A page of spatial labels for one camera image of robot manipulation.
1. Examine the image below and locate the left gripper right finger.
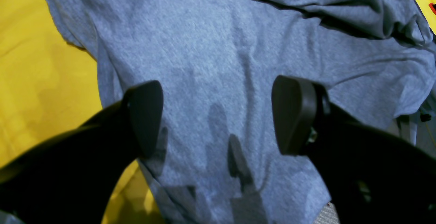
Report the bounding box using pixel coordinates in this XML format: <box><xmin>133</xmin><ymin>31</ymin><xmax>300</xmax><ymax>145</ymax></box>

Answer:
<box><xmin>271</xmin><ymin>75</ymin><xmax>436</xmax><ymax>224</ymax></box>

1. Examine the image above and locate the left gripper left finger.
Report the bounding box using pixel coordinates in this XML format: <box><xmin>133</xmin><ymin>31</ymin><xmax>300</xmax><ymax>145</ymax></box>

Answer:
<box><xmin>0</xmin><ymin>81</ymin><xmax>164</xmax><ymax>224</ymax></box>

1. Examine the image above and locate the grey t-shirt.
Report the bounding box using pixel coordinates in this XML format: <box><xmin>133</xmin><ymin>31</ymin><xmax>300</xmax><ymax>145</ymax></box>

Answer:
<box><xmin>46</xmin><ymin>0</ymin><xmax>435</xmax><ymax>224</ymax></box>

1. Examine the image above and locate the yellow tablecloth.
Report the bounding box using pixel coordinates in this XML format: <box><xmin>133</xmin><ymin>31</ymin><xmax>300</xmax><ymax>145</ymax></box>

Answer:
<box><xmin>0</xmin><ymin>0</ymin><xmax>165</xmax><ymax>224</ymax></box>

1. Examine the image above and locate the red and black clamp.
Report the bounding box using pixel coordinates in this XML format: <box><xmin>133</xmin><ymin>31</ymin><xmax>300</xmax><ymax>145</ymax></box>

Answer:
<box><xmin>429</xmin><ymin>3</ymin><xmax>436</xmax><ymax>15</ymax></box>

